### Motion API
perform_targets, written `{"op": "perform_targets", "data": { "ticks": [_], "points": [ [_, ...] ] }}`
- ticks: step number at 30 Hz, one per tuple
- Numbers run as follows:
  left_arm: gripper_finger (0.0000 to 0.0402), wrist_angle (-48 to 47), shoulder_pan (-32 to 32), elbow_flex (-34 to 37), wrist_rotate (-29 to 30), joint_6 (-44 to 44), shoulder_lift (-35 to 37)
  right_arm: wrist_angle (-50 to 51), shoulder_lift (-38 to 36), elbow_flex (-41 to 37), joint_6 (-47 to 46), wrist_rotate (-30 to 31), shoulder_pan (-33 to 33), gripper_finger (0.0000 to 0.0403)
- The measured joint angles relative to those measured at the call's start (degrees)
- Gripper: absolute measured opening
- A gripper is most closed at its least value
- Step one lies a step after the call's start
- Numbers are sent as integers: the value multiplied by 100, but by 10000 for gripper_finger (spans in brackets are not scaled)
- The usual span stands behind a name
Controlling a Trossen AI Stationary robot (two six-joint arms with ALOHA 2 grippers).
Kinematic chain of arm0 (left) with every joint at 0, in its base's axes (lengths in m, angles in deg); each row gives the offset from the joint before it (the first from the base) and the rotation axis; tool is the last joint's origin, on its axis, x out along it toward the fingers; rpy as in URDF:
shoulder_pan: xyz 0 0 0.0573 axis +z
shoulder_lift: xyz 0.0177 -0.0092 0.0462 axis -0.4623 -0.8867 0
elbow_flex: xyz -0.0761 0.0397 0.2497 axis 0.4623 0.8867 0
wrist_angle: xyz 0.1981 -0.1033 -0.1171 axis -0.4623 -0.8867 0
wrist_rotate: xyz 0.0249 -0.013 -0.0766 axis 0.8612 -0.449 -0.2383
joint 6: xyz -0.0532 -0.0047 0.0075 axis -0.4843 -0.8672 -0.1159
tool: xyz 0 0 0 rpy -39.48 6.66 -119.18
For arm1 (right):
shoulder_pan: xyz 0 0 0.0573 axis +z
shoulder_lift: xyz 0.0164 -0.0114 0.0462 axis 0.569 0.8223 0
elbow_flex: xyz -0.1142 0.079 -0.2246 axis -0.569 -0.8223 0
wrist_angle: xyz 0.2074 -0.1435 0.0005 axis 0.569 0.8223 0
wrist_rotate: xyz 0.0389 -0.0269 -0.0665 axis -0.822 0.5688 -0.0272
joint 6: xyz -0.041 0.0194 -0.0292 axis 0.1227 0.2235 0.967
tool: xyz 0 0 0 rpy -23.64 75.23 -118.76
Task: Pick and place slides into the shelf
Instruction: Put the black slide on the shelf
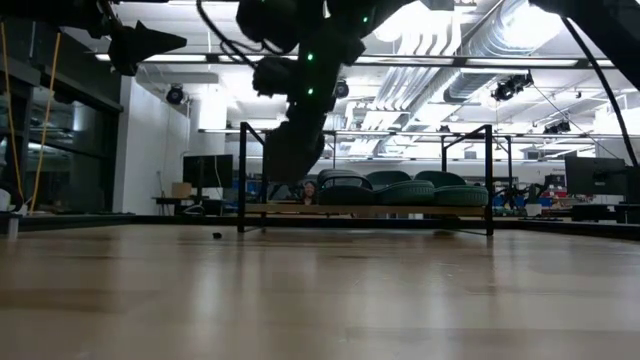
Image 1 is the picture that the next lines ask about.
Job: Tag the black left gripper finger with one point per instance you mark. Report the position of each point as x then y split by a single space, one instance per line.
150 44

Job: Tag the black rubber slide sandal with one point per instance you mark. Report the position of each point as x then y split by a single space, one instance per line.
337 172
345 196

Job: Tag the green rubber slide sandal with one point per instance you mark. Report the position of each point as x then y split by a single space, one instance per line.
405 192
460 196

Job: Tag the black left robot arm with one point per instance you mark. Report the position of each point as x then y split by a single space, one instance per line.
50 10

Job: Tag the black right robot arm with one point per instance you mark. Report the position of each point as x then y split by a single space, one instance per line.
320 45

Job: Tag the black metal wood shelf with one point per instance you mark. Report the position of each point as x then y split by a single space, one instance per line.
350 210

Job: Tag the ceiling light strip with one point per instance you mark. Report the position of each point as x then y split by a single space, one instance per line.
175 58

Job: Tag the person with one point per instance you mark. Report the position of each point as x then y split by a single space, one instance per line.
309 192

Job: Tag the black ceiling spotlight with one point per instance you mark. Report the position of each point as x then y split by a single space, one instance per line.
557 127
341 89
510 87
174 94

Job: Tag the black computer monitor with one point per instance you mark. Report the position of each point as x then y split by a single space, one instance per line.
207 171
595 175

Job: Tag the cardboard box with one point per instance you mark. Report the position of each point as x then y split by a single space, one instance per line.
181 190

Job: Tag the white post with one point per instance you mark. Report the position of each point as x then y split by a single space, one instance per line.
12 226

